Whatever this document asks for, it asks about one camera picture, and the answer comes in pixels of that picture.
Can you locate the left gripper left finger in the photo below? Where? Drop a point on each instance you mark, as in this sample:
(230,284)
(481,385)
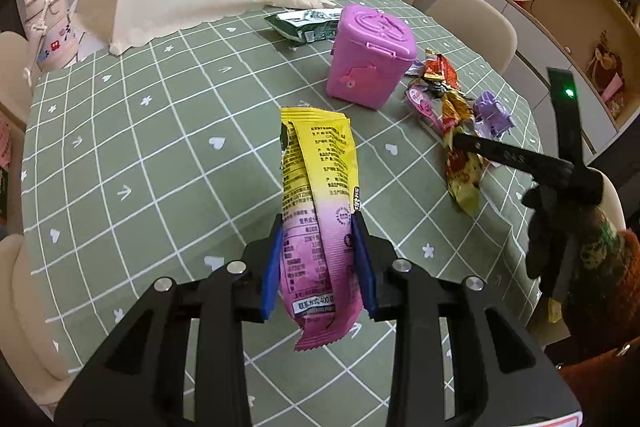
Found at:
(176,358)

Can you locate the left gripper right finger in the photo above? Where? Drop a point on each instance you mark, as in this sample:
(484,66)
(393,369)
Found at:
(461,358)

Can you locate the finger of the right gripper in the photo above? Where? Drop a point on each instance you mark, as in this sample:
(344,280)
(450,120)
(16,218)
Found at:
(505,154)

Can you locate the yellow red snack packet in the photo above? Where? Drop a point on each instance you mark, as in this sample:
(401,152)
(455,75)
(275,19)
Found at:
(463,171)

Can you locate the gold red wrapper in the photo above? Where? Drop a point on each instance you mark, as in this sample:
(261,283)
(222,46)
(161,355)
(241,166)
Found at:
(457,116)

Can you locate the yellow pink snack bag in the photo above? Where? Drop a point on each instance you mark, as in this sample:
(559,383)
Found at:
(318,281)

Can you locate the pink toy trash bin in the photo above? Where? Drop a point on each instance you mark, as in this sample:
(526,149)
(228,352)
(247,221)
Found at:
(371,53)

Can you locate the near beige chair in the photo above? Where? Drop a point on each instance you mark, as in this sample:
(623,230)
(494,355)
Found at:
(546,324)

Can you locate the purple toy carriage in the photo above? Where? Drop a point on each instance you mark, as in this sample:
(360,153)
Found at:
(492,120)

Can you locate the flower bouquet on shelf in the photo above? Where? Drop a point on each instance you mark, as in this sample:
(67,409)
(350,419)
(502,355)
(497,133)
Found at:
(605,72)

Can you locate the grey sideboard cabinet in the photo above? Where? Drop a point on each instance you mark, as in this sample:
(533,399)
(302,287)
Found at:
(522,53)

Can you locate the pink cartoon snack packet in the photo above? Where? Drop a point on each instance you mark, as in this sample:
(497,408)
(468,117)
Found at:
(418,100)

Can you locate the red foil snack packet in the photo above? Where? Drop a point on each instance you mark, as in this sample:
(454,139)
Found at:
(436,68)

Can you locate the middle beige chair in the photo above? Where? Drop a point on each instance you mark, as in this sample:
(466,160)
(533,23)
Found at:
(481,27)

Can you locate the green checked tablecloth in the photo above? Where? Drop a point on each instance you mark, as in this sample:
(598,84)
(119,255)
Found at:
(165,162)

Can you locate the green white snack packet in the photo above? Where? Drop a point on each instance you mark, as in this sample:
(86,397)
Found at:
(306,26)

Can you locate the pink water bottle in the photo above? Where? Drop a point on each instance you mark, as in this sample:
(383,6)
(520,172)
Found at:
(52,42)

